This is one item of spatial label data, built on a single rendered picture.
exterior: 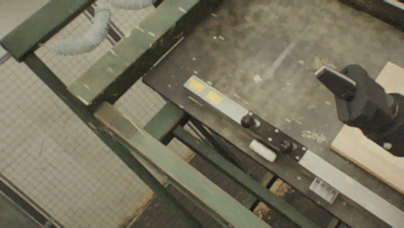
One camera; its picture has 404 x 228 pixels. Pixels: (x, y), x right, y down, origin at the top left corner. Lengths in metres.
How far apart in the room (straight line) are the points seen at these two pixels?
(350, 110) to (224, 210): 0.49
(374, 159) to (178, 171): 0.55
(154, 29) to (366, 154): 0.75
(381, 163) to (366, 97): 0.57
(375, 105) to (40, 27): 1.26
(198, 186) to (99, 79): 0.44
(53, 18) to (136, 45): 0.48
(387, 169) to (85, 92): 0.89
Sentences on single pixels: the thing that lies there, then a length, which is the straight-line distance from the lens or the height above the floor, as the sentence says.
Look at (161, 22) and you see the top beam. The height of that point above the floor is 1.85.
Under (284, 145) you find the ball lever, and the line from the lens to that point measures 0.91.
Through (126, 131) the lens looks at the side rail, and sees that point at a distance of 1.07.
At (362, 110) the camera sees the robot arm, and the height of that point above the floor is 1.58.
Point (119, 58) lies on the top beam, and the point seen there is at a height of 1.85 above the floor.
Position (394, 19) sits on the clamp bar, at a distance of 1.44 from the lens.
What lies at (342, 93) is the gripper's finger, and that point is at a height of 1.59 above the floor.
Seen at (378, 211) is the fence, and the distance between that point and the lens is 1.05.
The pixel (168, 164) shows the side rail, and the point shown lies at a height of 1.55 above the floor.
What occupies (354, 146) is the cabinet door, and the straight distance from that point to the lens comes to 1.11.
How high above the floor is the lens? 1.85
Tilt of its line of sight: 15 degrees down
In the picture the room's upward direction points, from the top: 43 degrees counter-clockwise
